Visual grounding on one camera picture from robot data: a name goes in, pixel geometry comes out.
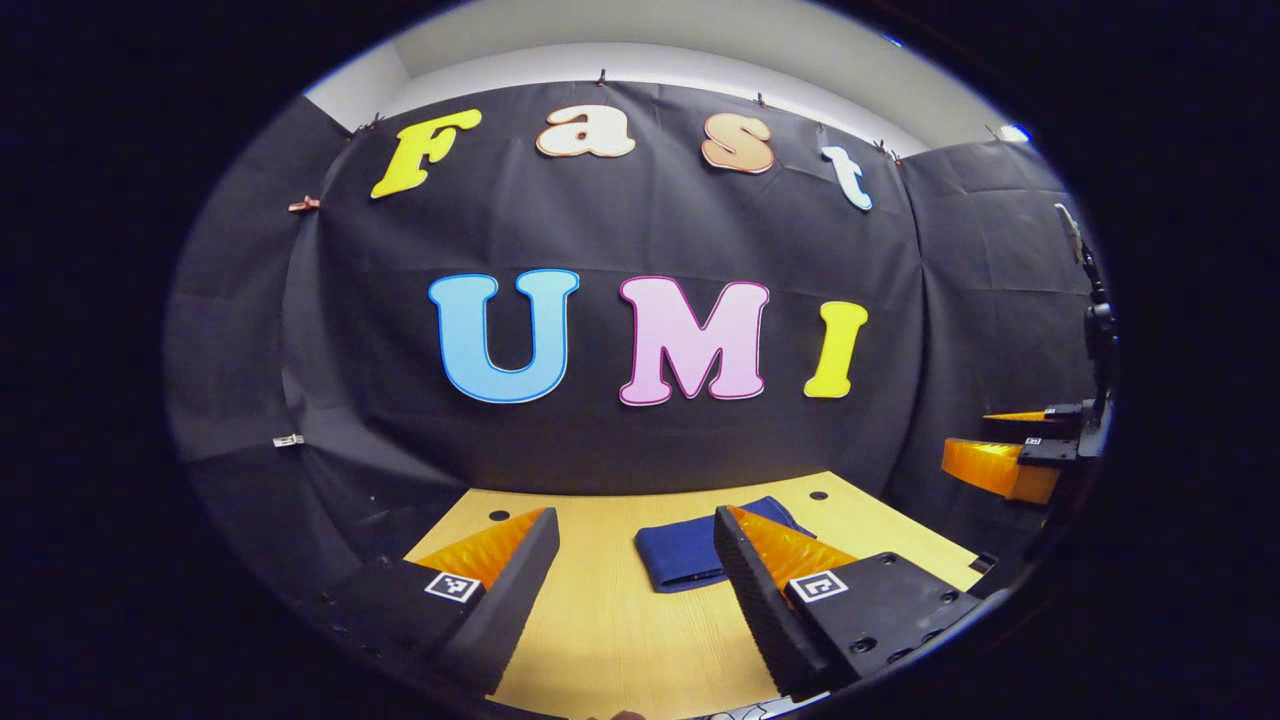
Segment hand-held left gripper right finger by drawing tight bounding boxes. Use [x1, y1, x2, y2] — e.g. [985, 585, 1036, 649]
[712, 504, 987, 702]

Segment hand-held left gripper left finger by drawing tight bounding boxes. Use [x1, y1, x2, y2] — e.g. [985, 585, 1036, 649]
[328, 506, 562, 697]

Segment blue jeans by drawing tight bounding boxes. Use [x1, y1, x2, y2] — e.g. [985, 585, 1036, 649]
[633, 495, 817, 595]

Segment black backdrop cloth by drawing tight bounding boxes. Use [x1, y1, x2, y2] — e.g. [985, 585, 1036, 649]
[164, 80, 1103, 606]

